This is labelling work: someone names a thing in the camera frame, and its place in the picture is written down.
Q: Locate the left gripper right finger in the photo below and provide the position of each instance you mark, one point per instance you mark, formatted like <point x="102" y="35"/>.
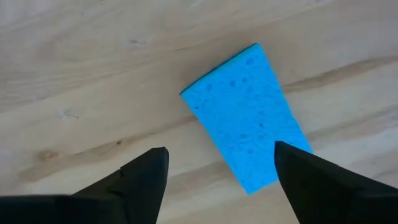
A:
<point x="317" y="189"/>

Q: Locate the blue sponge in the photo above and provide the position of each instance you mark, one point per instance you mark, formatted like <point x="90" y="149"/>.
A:
<point x="245" y="115"/>

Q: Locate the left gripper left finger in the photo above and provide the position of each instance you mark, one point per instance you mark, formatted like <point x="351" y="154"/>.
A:
<point x="140" y="186"/>

